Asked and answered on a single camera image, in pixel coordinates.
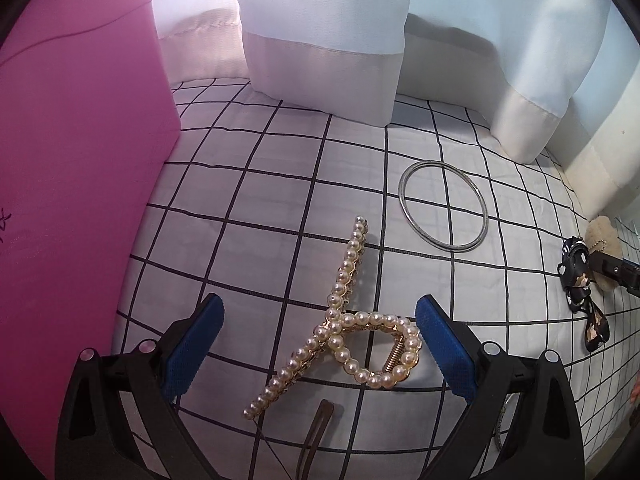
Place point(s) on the person's right hand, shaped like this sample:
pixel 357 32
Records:
pixel 635 391

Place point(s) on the brown snap hair clip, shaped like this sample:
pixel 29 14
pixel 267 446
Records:
pixel 314 436

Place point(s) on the beige plush face ball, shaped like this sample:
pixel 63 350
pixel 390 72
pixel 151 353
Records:
pixel 601 236

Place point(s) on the large silver bangle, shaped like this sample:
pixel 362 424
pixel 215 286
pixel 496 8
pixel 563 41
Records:
pixel 408 173

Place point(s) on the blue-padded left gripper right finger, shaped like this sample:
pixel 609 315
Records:
pixel 544 440

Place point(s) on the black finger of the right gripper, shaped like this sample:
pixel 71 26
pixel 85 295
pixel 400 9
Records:
pixel 610 272

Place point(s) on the pink plastic basin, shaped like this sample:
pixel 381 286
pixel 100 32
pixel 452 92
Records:
pixel 87 121

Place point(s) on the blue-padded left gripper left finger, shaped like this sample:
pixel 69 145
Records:
pixel 95 439

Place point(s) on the pearl hair claw clip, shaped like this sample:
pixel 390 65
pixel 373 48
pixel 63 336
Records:
pixel 330 336

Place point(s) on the black patterned bow clip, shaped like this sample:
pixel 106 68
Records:
pixel 573 271

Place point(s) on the white curtain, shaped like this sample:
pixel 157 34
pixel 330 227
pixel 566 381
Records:
pixel 557 75

